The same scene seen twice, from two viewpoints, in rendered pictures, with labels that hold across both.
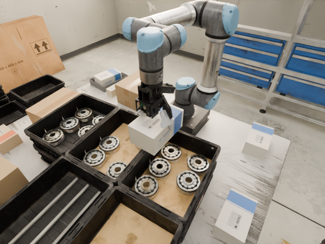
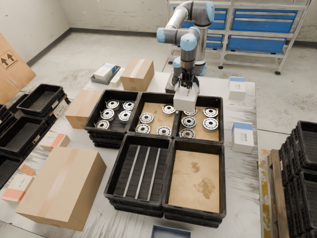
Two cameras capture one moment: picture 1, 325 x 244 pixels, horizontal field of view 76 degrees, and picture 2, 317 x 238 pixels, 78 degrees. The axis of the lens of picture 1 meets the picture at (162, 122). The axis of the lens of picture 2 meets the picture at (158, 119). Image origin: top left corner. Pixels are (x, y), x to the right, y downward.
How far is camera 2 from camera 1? 54 cm
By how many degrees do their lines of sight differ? 12
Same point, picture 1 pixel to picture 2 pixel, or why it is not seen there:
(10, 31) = not seen: outside the picture
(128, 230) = (189, 161)
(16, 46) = not seen: outside the picture
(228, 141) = (217, 94)
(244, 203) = (245, 126)
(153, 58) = (193, 53)
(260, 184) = (247, 114)
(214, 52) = (202, 35)
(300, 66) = (241, 25)
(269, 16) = not seen: outside the picture
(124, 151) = (158, 120)
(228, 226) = (242, 140)
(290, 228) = (263, 141)
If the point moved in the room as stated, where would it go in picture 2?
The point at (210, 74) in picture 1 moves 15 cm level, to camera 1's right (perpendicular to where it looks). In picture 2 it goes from (201, 51) to (219, 46)
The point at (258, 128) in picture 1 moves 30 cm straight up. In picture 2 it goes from (234, 80) to (242, 47)
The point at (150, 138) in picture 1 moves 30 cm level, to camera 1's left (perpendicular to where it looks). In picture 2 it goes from (191, 102) to (140, 117)
